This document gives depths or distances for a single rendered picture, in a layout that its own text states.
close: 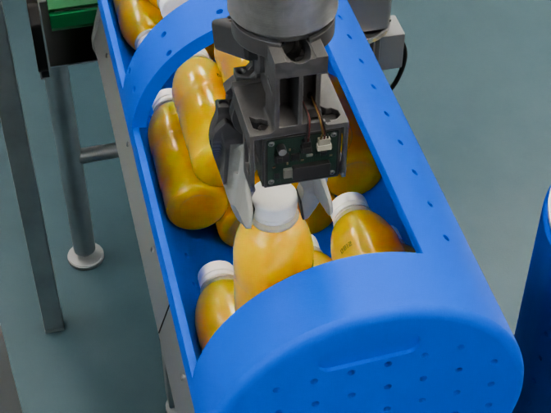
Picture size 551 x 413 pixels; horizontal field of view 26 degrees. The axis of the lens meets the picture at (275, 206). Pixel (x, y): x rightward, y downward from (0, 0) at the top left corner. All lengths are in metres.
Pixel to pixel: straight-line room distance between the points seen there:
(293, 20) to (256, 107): 0.09
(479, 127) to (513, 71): 0.25
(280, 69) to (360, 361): 0.29
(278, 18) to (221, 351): 0.32
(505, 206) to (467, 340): 1.84
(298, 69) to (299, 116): 0.04
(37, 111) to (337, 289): 2.19
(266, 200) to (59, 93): 1.42
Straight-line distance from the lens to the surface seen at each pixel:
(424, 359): 0.99
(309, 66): 0.79
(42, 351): 2.53
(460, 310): 0.96
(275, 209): 0.95
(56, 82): 2.32
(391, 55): 2.12
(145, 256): 1.50
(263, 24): 0.78
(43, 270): 2.41
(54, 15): 1.86
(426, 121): 3.01
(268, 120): 0.82
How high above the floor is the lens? 1.94
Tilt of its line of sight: 44 degrees down
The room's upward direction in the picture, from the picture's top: straight up
